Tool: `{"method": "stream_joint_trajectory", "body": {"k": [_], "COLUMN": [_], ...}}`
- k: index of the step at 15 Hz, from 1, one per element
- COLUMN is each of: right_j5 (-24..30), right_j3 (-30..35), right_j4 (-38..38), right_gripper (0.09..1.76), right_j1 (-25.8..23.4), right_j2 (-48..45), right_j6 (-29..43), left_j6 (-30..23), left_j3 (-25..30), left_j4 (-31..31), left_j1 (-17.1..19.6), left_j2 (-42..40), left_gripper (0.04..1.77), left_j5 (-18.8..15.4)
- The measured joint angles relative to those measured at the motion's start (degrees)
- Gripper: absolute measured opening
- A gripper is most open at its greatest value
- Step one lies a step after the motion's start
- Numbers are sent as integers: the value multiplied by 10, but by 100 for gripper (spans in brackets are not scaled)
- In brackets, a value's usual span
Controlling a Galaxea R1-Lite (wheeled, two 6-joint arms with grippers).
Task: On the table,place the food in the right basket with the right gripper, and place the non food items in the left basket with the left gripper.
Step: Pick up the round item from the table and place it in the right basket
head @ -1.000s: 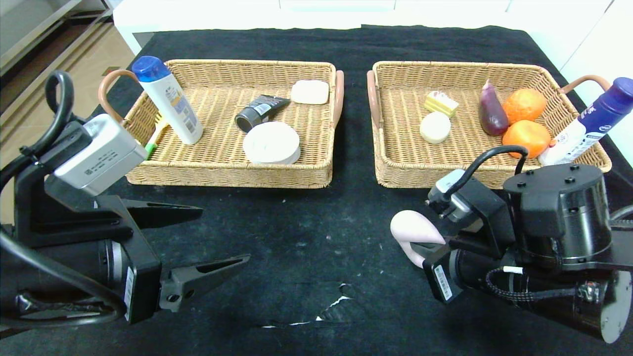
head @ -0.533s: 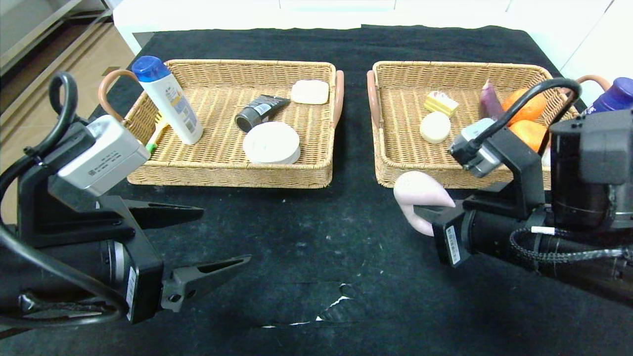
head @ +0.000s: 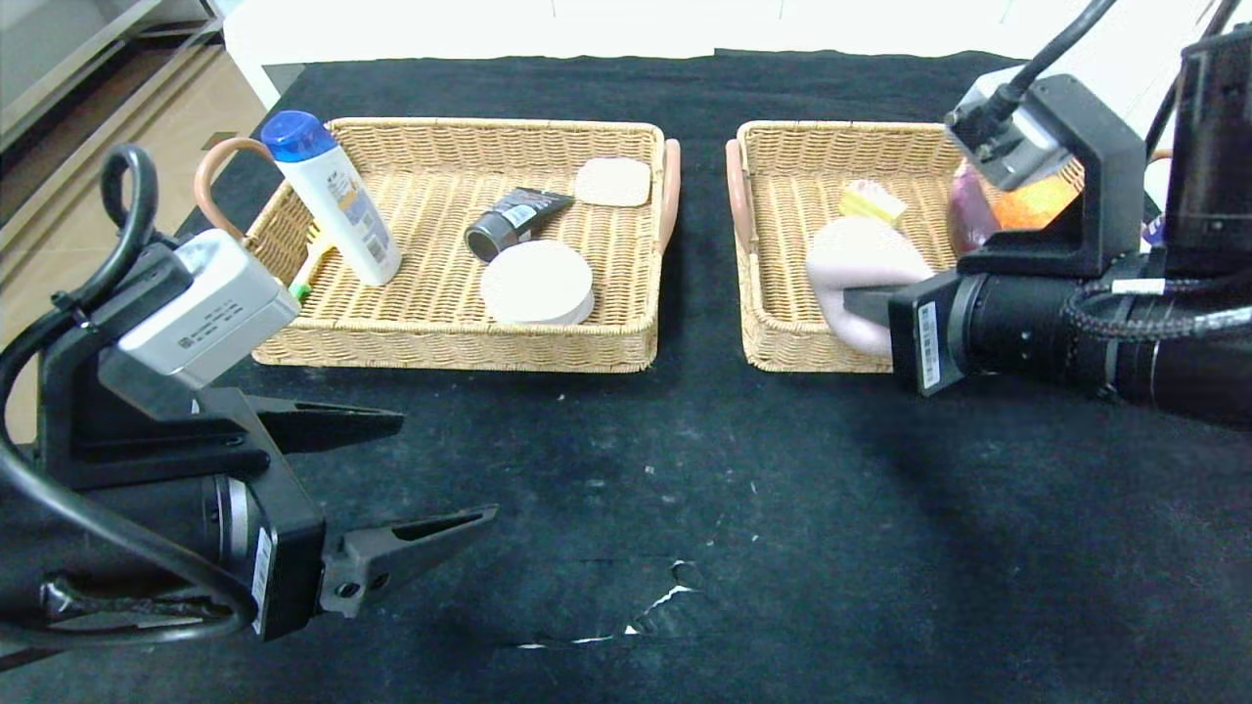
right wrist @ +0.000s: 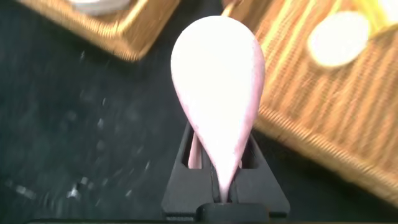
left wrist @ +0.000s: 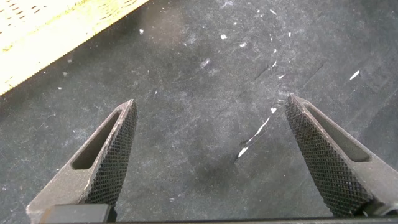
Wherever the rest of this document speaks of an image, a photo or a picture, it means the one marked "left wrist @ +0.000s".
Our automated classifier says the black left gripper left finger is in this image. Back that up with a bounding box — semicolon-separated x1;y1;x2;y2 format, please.
25;98;139;223

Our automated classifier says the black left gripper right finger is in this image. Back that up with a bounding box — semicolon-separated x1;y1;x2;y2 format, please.
284;95;398;218

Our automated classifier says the wicker basket with dish brush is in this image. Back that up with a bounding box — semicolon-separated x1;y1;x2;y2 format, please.
0;0;150;96

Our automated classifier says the black tablecloth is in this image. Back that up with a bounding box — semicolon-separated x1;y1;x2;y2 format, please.
0;0;398;224

